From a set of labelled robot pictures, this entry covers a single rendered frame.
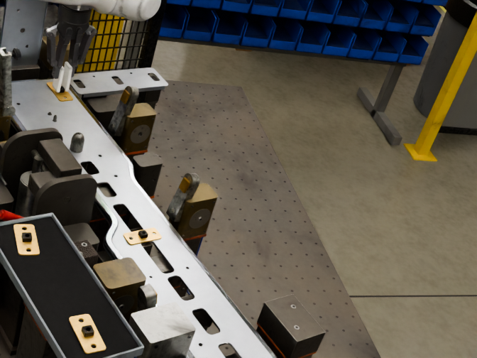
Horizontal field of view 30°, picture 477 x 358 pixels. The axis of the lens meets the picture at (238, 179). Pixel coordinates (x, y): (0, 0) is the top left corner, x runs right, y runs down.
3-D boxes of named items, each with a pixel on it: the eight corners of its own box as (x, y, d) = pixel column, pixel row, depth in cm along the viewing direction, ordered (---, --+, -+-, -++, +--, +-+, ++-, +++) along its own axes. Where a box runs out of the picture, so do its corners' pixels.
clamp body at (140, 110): (140, 215, 255) (167, 114, 235) (104, 222, 248) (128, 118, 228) (130, 201, 259) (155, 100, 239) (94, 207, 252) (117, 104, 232)
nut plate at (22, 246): (40, 255, 162) (40, 250, 161) (18, 256, 160) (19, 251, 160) (33, 225, 168) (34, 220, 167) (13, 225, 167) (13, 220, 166)
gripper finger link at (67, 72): (64, 61, 219) (67, 61, 219) (60, 85, 223) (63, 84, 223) (69, 67, 217) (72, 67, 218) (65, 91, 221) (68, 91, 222)
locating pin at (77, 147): (84, 157, 220) (88, 135, 217) (72, 158, 218) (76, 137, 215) (78, 150, 222) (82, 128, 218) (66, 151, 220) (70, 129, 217)
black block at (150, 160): (150, 248, 244) (174, 162, 228) (118, 255, 238) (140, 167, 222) (140, 236, 247) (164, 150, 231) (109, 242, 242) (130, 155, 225)
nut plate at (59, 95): (74, 100, 221) (74, 96, 220) (59, 101, 218) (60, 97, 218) (59, 82, 226) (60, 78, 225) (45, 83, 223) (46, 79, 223)
